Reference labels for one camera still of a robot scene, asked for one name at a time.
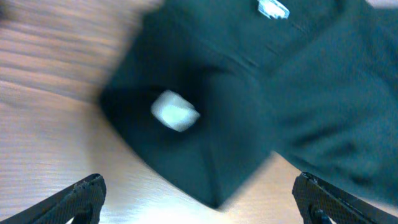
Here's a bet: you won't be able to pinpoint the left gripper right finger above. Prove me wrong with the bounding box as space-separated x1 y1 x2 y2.
292 172 397 224

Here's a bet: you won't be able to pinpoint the black shorts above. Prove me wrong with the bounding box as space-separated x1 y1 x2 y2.
99 0 397 208

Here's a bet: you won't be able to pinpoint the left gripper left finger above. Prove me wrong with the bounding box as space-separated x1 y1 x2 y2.
1 174 106 224

